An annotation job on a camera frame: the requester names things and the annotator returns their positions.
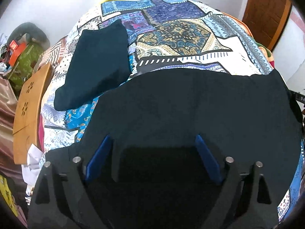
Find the patchwork blue bed quilt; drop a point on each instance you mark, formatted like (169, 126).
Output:
(163, 35)

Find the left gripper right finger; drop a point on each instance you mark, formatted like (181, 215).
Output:
(244, 200)

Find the striped pink curtain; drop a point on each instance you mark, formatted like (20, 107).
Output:
(13, 205)

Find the green fabric storage box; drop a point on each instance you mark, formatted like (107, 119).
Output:
(23, 65)

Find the grey neck pillow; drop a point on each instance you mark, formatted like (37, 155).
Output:
(30, 33)

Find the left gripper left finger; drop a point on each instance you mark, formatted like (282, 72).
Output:
(60, 199)

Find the black pants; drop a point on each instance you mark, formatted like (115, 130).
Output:
(154, 176)

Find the dark teal folded garment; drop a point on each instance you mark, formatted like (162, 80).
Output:
(100, 63)

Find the orange box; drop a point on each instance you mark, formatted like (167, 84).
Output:
(17, 50)

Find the wooden lap desk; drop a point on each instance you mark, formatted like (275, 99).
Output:
(27, 114)

